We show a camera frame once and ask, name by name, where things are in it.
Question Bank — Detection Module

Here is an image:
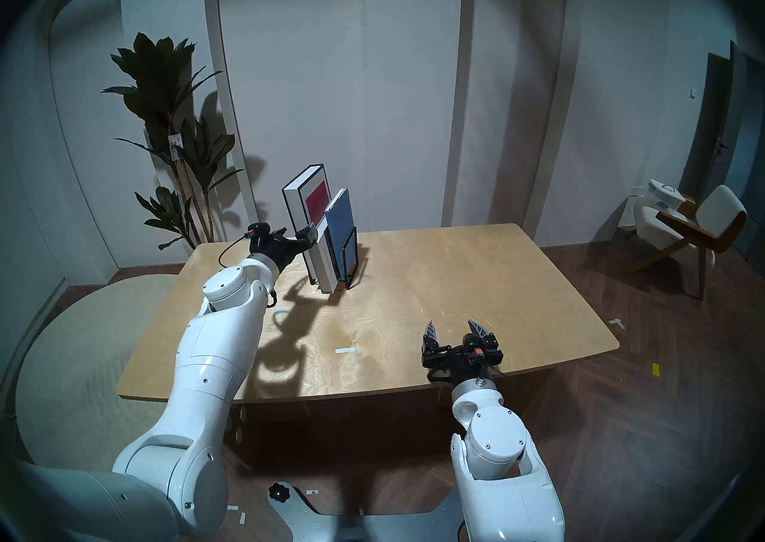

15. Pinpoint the tall green potted plant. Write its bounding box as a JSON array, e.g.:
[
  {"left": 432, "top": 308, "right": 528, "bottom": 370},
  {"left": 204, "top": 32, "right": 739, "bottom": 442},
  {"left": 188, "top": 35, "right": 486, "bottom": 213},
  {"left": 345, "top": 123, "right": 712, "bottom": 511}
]
[{"left": 102, "top": 33, "right": 246, "bottom": 251}]

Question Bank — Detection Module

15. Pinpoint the black wire book stand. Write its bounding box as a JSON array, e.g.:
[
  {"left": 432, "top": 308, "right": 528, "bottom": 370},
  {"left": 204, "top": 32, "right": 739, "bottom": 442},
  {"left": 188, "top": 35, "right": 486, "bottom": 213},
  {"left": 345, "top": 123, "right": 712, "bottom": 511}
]
[{"left": 342, "top": 226, "right": 360, "bottom": 290}]

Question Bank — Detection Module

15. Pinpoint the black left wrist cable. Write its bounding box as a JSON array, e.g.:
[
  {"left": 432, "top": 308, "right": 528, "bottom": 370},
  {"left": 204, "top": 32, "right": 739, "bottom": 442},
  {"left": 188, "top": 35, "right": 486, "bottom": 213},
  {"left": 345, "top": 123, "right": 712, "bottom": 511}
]
[{"left": 218, "top": 235, "right": 252, "bottom": 269}]

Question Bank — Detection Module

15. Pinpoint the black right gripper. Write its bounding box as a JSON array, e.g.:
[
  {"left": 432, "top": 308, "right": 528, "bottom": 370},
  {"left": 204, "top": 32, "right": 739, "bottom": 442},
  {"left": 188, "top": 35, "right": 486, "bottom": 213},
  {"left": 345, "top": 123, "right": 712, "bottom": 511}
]
[{"left": 421, "top": 319, "right": 504, "bottom": 386}]

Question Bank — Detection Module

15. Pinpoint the round beige rug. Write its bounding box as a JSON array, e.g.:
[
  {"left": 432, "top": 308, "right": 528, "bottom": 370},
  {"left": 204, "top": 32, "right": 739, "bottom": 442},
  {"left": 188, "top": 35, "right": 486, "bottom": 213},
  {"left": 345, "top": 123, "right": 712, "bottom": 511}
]
[{"left": 15, "top": 274, "right": 180, "bottom": 473}]

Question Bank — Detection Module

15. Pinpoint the thin blue book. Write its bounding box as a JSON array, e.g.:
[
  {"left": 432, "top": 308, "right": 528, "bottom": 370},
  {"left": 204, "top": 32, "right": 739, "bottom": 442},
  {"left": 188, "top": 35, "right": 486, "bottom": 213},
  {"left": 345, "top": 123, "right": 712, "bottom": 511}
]
[{"left": 325, "top": 188, "right": 356, "bottom": 281}]

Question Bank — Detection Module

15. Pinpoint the dark door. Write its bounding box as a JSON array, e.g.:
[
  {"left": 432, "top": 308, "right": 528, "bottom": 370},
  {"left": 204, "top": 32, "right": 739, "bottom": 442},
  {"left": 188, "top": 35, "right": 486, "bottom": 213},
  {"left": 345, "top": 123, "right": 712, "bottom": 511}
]
[{"left": 681, "top": 42, "right": 765, "bottom": 260}]

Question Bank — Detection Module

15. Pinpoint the white wooden armchair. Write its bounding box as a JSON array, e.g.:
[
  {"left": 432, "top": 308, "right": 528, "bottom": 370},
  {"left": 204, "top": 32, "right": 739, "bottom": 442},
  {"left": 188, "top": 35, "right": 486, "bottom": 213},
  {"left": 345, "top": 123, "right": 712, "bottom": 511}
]
[{"left": 625, "top": 184, "right": 748, "bottom": 300}]

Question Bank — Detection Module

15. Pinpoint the white book brown cover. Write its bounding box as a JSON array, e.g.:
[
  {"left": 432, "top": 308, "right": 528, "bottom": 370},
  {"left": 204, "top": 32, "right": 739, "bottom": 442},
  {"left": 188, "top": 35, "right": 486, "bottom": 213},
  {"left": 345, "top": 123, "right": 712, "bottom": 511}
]
[{"left": 302, "top": 218, "right": 340, "bottom": 295}]

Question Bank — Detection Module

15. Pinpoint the white bag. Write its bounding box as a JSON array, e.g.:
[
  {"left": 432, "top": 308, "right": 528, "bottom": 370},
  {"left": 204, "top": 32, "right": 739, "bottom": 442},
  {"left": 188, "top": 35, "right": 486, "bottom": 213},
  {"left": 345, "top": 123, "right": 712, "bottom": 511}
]
[{"left": 647, "top": 179, "right": 686, "bottom": 211}]

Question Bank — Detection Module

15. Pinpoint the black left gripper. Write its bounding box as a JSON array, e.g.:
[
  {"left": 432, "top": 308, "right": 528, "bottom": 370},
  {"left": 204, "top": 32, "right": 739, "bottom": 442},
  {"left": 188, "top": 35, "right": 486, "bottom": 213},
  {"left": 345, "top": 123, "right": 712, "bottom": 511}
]
[{"left": 250, "top": 223, "right": 319, "bottom": 273}]

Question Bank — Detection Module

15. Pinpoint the grey metal robot base plate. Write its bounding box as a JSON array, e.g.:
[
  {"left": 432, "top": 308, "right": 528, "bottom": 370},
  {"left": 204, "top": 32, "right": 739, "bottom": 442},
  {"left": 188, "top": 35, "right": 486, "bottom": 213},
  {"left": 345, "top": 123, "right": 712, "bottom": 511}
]
[{"left": 268, "top": 481, "right": 467, "bottom": 542}]

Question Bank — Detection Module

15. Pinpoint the thick black hardcover book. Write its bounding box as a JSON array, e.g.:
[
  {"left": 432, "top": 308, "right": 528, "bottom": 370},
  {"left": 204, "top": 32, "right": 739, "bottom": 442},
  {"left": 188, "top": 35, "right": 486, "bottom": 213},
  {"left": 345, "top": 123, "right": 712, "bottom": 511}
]
[{"left": 282, "top": 163, "right": 334, "bottom": 284}]

